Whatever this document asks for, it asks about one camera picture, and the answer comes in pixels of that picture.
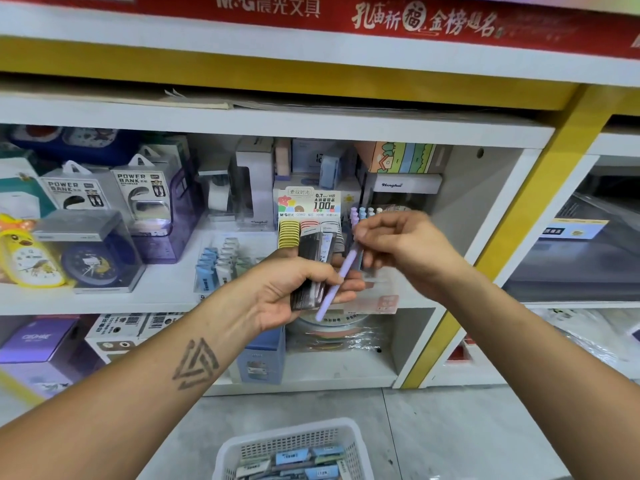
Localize person's left hand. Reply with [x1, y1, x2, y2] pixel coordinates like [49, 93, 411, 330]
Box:
[251, 256, 367, 334]

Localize person's right hand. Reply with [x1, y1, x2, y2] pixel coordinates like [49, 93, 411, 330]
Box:
[352, 211, 470, 299]

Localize light purple pen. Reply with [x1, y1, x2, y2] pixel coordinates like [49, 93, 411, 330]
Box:
[314, 242, 364, 323]

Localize bundle of dark pen packets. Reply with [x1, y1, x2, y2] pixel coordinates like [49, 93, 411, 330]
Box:
[290, 232, 337, 311]

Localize person's right forearm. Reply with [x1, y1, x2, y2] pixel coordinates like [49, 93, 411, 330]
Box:
[434, 257, 640, 480]

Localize person's left forearm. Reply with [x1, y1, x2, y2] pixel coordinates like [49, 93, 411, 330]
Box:
[0, 275, 274, 480]

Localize row of pastel pens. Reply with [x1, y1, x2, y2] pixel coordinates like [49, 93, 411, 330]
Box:
[349, 205, 387, 230]

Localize white box with dark label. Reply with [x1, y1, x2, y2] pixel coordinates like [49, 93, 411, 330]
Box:
[364, 172, 444, 211]

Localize wrapped tape rolls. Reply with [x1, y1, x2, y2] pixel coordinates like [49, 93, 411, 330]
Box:
[295, 312, 387, 353]

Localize pencil lead display box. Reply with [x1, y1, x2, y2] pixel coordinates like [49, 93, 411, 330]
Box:
[276, 188, 345, 256]

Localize pink display tray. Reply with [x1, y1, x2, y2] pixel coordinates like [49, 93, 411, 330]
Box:
[343, 294, 401, 316]

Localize colourful house print box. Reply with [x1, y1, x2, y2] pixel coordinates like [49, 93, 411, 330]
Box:
[366, 141, 452, 175]

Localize pale blue box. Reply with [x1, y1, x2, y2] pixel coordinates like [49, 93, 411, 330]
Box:
[291, 138, 352, 191]

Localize rows of blue eraser packets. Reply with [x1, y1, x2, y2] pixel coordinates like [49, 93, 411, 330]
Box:
[194, 238, 257, 301]

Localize blue cardboard box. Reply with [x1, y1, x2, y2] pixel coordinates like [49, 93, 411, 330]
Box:
[235, 325, 287, 386]

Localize tall white box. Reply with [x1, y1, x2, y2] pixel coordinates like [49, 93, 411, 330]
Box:
[234, 137, 277, 231]

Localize clear tape dispenser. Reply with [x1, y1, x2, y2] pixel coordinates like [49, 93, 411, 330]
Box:
[197, 167, 237, 221]

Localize purple translucent plastic bin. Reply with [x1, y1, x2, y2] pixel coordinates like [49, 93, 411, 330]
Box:
[127, 164, 206, 266]

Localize white and yellow shelf unit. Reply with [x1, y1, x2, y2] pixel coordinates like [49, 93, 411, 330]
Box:
[0, 5, 640, 395]

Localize red packet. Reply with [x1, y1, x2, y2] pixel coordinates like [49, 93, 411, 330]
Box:
[444, 339, 476, 366]

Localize pile of packets in basket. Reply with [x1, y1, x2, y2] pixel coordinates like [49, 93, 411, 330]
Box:
[234, 444, 355, 480]

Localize large white power bank box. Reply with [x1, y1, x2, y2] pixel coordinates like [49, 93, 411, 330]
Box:
[110, 154, 174, 231]

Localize white plastic basket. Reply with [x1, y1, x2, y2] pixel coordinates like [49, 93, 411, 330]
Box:
[212, 418, 376, 480]

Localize yellow and black shelf label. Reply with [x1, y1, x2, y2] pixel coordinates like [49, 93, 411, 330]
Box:
[539, 219, 611, 241]

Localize white box with barcodes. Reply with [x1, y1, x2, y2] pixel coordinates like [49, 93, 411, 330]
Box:
[84, 313, 187, 366]

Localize clear plastic folder packs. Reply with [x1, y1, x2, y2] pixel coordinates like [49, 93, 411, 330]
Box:
[504, 165, 640, 301]

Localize blue alarm clock in clear box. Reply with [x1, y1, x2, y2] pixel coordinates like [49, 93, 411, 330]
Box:
[31, 210, 147, 295]

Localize red banner with white print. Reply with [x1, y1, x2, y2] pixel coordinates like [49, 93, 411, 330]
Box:
[0, 0, 640, 60]

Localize clear plastic bag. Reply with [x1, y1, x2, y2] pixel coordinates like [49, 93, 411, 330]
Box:
[544, 309, 640, 381]

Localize small white power bank box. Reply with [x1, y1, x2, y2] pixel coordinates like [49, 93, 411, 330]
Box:
[39, 161, 112, 213]

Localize blue and red clock pack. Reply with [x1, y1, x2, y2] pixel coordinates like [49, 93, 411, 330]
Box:
[9, 125, 142, 166]

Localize purple box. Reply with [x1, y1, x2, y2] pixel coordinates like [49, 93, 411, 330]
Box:
[0, 316, 83, 398]

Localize yellow duck alarm clock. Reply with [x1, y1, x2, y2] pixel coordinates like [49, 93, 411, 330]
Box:
[0, 213, 67, 289]

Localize teal and white box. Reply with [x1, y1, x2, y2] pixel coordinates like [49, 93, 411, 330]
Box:
[0, 157, 57, 221]

